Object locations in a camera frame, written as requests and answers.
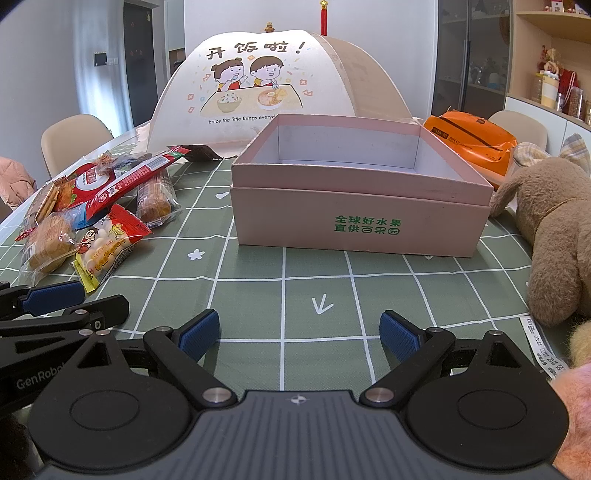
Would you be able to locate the clear round pastry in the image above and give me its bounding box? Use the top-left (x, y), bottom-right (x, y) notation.
top-left (135, 169), bottom-right (180, 230)

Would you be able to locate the orange plastic bag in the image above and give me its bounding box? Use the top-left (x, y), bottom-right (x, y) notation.
top-left (423, 110), bottom-right (518, 188)

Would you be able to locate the cartoon printed food cover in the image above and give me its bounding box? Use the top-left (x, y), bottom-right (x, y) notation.
top-left (146, 30), bottom-right (413, 156)

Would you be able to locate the wooden display shelf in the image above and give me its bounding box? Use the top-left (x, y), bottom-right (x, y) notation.
top-left (505, 1), bottom-right (590, 133)

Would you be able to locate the pink jacket on chair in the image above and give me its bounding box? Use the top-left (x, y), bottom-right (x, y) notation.
top-left (0, 157), bottom-right (37, 209)

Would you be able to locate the red yellow candy bag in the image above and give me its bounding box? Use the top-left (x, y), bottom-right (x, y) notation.
top-left (72, 204), bottom-right (151, 294)

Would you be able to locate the brown plush teddy bear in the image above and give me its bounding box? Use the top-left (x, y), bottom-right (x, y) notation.
top-left (489, 133), bottom-right (591, 370)

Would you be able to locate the beige dining chair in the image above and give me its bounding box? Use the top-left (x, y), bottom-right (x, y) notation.
top-left (41, 114), bottom-right (113, 177)

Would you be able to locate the pink cardboard gift box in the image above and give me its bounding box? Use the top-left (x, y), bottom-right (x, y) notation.
top-left (230, 114), bottom-right (493, 257)

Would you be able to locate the dark glass cabinet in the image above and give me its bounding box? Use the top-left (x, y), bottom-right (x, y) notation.
top-left (432, 0), bottom-right (511, 119)

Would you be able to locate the red chicken leg snack bag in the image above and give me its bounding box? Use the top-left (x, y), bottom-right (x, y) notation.
top-left (53, 157), bottom-right (139, 212)

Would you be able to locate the green grid tablecloth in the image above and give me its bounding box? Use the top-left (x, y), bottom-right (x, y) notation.
top-left (0, 138), bottom-right (574, 393)

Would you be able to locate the red chinese knot tassel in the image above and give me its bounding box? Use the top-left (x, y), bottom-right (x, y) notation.
top-left (320, 0), bottom-right (329, 36)

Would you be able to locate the blue white biscuit packet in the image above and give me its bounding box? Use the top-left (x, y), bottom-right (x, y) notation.
top-left (60, 202), bottom-right (102, 231)

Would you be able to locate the beige chair right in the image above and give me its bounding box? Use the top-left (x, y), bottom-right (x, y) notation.
top-left (489, 110), bottom-right (548, 150)

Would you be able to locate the clear cracker pack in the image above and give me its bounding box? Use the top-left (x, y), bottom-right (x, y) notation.
top-left (22, 180), bottom-right (62, 230)

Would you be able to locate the white paper label tag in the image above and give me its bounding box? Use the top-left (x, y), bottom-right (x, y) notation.
top-left (519, 315), bottom-right (569, 379)

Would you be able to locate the long red spicy strip packet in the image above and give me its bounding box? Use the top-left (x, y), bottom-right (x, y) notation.
top-left (85, 146), bottom-right (190, 220)

